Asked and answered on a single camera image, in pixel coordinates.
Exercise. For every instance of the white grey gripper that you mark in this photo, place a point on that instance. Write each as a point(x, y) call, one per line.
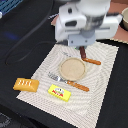
point(81, 24)

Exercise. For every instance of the yellow butter box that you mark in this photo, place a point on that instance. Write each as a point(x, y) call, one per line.
point(59, 92)

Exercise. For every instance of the brown toy sausage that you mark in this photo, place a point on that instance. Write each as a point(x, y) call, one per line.
point(82, 52)

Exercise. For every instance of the round beige plate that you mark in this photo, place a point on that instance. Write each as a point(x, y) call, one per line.
point(72, 69)

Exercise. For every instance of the pink wooden board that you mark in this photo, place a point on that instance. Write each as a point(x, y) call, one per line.
point(118, 35)

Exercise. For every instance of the beige bowl at edge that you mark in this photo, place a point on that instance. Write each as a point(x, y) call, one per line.
point(125, 18)

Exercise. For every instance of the woven beige placemat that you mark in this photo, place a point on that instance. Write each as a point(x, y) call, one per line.
point(83, 108)

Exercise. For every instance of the knife with wooden handle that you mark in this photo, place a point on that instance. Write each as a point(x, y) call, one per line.
point(84, 59)

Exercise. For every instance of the fork with wooden handle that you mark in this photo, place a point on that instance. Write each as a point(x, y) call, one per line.
point(76, 85)

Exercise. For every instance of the blue wire basket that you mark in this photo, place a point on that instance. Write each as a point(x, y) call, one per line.
point(8, 5)

